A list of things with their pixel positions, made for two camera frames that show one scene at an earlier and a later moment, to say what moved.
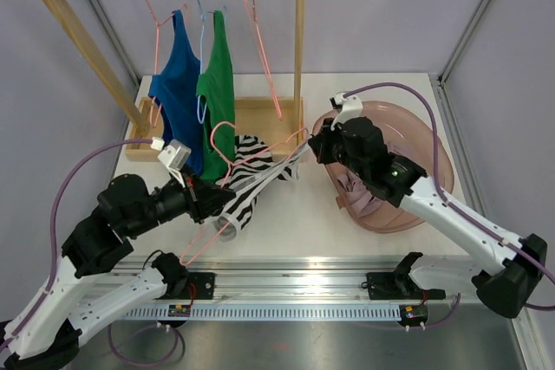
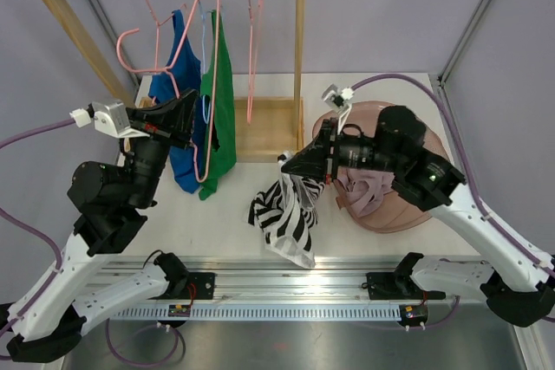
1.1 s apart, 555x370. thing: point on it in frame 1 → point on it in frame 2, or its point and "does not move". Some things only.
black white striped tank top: x=253 y=165 → x=287 y=211
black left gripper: x=204 y=199 → x=169 y=121
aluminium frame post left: x=103 y=16 does not move
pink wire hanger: x=251 y=4 → x=251 y=96
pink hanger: x=195 y=255 → x=120 y=39
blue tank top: x=176 y=89 does not move
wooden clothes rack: x=279 y=117 does not move
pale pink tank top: x=355 y=193 does not move
